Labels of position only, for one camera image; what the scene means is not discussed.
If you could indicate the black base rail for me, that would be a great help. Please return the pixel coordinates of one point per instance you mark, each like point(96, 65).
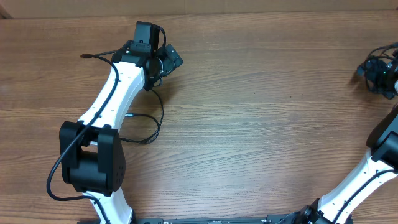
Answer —
point(256, 220)

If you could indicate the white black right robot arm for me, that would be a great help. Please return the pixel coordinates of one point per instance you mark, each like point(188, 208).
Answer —
point(379, 164)

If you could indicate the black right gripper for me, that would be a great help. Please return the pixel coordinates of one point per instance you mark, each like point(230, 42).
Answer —
point(374, 74)

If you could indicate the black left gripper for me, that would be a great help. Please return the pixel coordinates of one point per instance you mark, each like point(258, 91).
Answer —
point(170, 63)

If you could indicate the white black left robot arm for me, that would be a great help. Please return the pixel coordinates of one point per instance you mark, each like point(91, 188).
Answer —
point(91, 153)

